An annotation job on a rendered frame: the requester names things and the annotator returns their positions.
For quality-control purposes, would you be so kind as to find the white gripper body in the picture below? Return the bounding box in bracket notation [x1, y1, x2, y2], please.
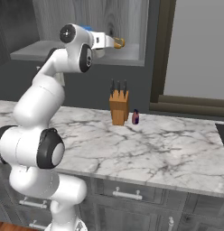
[104, 34, 116, 49]

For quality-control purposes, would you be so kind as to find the open grey wooden cabinet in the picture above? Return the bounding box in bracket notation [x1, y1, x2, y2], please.
[9, 0, 150, 68]

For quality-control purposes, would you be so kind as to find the purple shaker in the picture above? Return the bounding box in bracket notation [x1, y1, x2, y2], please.
[131, 108, 141, 125]

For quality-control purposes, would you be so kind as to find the orange brown bottle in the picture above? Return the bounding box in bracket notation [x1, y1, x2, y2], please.
[113, 37, 126, 50]

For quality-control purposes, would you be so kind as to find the blue object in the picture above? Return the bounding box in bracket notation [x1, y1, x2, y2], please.
[80, 24, 94, 32]

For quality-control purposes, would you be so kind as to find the wooden knife block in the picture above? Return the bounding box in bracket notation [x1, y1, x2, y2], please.
[108, 89, 130, 126]

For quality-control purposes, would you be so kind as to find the black hob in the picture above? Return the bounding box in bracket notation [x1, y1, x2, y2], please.
[215, 123, 224, 155]

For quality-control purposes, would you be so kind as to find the grey drawer front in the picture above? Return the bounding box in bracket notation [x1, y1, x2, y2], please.
[99, 178, 166, 206]

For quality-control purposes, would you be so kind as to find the grey cupboard door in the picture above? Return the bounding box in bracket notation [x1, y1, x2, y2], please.
[95, 203, 180, 231]

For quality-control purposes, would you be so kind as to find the dark brown window frame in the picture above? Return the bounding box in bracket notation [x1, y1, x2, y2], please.
[149, 0, 224, 117]

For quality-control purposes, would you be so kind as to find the white drawer handle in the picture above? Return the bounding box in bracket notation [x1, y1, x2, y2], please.
[112, 186, 144, 201]
[18, 197, 49, 210]

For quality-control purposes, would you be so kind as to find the white cupboard handle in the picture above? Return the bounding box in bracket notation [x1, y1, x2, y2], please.
[28, 220, 48, 231]
[167, 216, 175, 231]

